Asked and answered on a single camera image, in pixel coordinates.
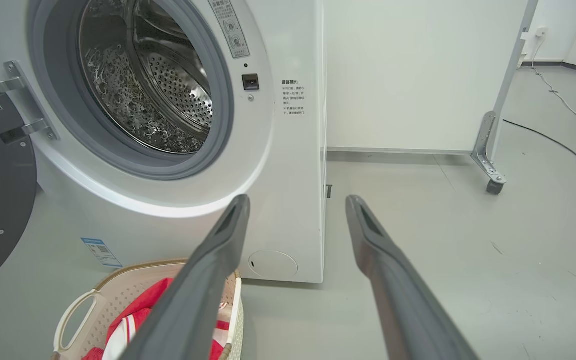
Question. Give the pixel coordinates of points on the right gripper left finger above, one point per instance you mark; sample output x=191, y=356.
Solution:
x=193, y=310

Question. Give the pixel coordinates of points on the white wall outlet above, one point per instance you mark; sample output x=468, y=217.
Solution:
x=541, y=32

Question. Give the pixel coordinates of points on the blue energy label sticker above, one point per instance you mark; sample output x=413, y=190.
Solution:
x=100, y=252

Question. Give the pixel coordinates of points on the white front-load washing machine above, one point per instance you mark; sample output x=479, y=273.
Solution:
x=288, y=175

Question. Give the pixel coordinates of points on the cream perforated laundry basket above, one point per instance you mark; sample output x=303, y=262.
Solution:
x=113, y=295

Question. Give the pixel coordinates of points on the metal washing machine door hinge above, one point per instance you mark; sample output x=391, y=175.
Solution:
x=30, y=107

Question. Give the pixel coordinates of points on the white partition panel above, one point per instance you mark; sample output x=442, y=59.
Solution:
x=418, y=75

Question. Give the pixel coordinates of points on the metal partition foot bracket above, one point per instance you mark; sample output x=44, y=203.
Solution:
x=485, y=145

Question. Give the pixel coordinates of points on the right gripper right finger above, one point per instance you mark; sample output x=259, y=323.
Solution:
x=403, y=310

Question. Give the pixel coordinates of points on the black caster wheel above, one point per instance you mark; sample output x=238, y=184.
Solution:
x=494, y=187

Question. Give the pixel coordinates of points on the red white-trimmed garment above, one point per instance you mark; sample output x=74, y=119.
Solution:
x=138, y=310

